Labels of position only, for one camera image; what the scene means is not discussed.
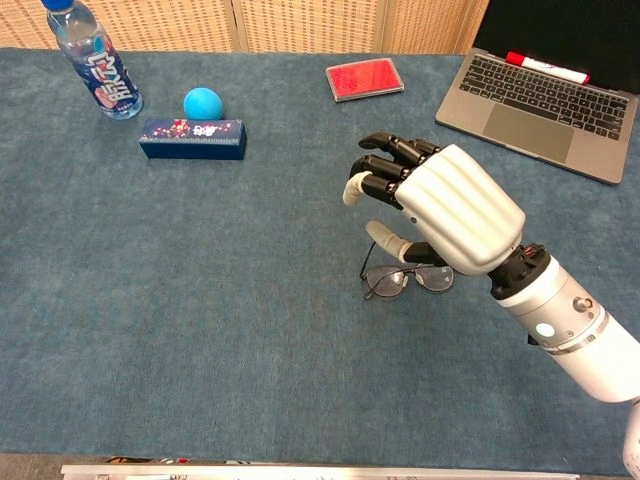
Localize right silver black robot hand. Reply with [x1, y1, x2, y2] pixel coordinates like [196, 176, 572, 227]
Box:
[342, 131, 527, 277]

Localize wire-rimmed eyeglasses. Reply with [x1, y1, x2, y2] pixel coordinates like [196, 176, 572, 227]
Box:
[359, 241, 456, 301]

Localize grey laptop black keys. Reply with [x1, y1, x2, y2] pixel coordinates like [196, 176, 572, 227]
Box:
[434, 0, 640, 186]

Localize red ink pad clear case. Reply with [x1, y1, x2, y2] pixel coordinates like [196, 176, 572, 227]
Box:
[325, 56, 406, 104]

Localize red white marker pen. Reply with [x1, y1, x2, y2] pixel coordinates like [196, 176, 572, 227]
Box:
[504, 50, 591, 85]

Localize woven wicker folding screen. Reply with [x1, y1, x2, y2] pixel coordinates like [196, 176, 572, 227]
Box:
[0, 0, 491, 55]

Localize teal felt table cloth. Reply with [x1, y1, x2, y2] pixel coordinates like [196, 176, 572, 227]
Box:
[0, 47, 640, 466]

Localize dark blue printed carton box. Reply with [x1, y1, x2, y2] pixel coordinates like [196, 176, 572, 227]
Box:
[138, 117, 248, 161]

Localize light blue ball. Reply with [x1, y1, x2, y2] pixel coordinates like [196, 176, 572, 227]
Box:
[182, 87, 225, 121]

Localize clear water bottle blue cap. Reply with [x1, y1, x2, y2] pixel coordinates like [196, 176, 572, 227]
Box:
[40, 0, 145, 122]

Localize aluminium profile rail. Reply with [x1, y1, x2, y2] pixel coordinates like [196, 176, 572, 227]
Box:
[60, 463, 581, 480]

